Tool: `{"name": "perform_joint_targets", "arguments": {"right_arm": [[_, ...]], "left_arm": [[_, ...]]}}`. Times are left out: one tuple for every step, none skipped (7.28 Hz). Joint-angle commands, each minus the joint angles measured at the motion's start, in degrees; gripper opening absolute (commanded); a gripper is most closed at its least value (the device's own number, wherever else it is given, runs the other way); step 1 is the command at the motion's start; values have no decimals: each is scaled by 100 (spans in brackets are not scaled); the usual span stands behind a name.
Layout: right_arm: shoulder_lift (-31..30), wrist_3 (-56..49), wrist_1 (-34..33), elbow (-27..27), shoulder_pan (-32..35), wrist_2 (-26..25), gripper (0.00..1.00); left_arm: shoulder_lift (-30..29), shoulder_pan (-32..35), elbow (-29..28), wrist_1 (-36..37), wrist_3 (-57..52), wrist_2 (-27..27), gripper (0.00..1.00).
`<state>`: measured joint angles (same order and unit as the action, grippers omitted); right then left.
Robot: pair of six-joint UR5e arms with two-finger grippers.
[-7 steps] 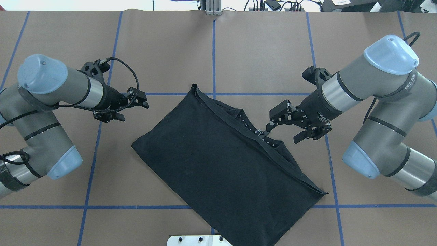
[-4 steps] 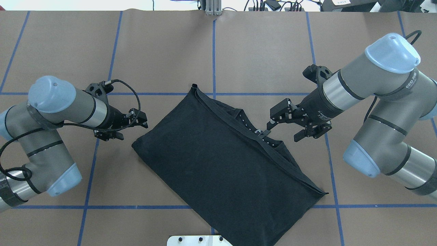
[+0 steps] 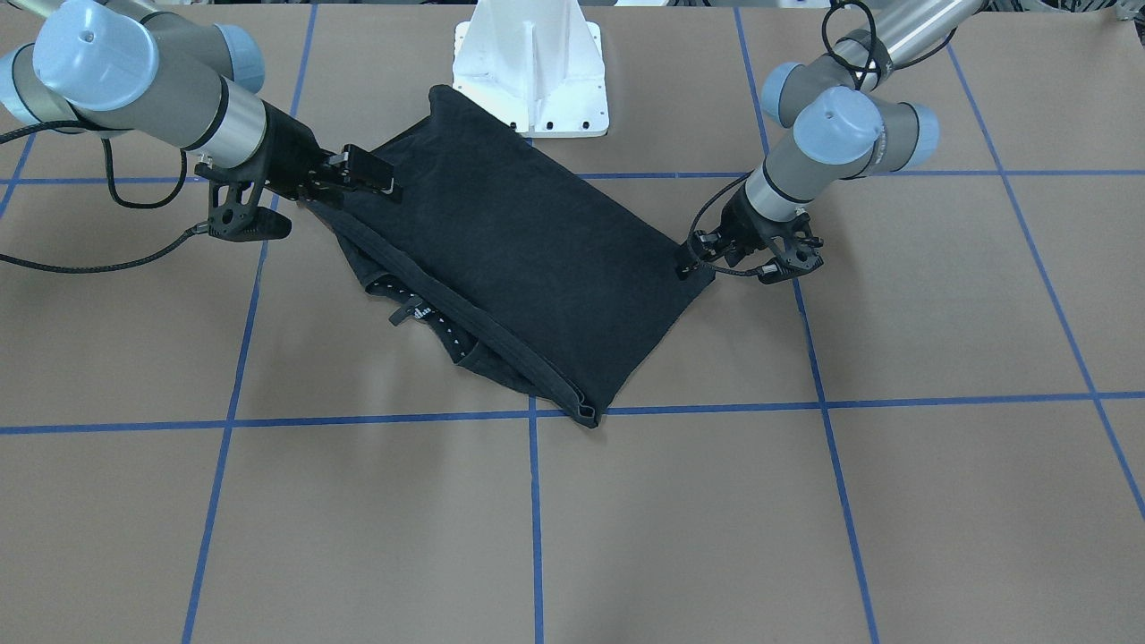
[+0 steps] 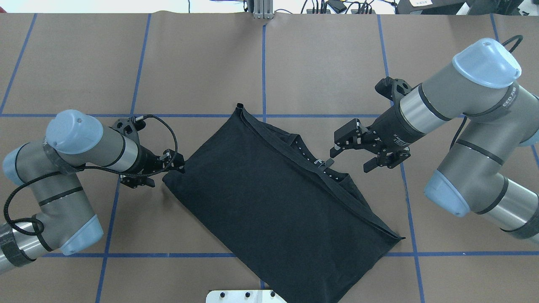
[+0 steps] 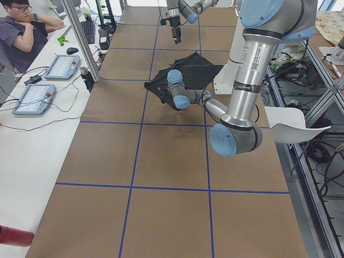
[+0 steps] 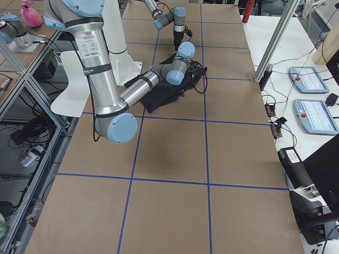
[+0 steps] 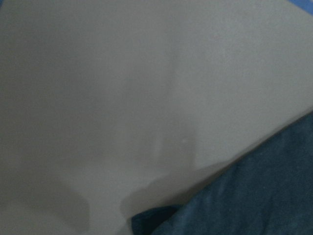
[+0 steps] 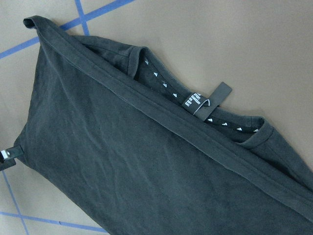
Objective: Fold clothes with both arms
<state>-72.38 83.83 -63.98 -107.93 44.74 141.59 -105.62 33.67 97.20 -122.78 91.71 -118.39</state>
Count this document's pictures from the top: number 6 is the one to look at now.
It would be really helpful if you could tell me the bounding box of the upper orange connector board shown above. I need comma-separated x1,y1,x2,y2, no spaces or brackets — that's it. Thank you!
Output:
264,104,276,117

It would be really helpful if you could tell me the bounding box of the blue teach pendant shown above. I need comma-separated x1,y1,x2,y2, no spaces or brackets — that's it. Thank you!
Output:
289,66,329,94
293,99,338,136

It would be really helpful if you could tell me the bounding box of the red cylinder bottle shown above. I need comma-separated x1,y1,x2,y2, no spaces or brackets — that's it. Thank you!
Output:
242,0,255,23

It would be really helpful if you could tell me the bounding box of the brown paper table cover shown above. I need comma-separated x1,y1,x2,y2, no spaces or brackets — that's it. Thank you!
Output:
26,4,304,253

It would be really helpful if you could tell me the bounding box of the pink plush toy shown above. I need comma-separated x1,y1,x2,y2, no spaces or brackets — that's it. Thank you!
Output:
20,1,42,28

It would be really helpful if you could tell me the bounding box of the black computer mouse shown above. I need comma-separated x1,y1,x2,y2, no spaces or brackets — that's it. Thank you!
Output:
325,93,338,106

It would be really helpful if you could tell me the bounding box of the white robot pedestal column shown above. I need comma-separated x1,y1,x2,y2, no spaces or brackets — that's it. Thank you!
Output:
102,0,142,86

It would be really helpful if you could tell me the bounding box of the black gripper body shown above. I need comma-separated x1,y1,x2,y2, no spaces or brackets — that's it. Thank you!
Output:
173,31,184,50

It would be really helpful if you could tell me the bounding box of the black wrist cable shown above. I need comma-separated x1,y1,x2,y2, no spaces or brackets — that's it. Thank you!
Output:
182,60,209,97

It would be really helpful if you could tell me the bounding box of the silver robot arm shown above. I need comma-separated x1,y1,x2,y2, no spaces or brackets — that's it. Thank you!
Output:
43,1,195,144
142,0,186,51

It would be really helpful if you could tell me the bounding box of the lower blue teach pendant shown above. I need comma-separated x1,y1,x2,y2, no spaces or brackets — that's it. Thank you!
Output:
293,99,338,136

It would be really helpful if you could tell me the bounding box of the aluminium frame post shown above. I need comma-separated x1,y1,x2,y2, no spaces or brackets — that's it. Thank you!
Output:
254,0,300,83

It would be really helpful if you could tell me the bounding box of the black monitor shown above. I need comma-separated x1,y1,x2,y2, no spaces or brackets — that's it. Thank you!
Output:
302,57,339,210

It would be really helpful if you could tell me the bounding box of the black printed t-shirt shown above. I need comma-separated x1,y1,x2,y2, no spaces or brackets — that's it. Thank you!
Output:
140,60,208,113

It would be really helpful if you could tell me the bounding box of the black box under table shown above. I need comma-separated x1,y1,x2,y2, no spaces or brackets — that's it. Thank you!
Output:
33,51,58,80

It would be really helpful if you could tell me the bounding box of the lower orange connector board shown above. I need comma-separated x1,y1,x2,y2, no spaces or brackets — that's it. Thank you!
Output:
270,117,287,140

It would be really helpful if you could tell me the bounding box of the upper blue teach pendant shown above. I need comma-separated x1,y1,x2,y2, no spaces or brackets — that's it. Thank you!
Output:
289,66,329,94

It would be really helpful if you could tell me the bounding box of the white plastic chair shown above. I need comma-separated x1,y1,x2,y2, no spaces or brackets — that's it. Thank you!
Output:
50,51,92,117

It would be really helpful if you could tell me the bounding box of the black water bottle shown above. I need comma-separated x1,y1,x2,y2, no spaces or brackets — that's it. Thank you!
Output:
259,63,273,92

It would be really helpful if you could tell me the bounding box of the orange connector board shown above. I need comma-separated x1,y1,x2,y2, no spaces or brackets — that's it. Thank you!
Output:
264,104,276,117
270,117,287,140

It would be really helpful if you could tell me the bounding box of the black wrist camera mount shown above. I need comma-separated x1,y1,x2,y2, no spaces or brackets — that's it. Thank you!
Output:
187,61,204,79
184,26,193,38

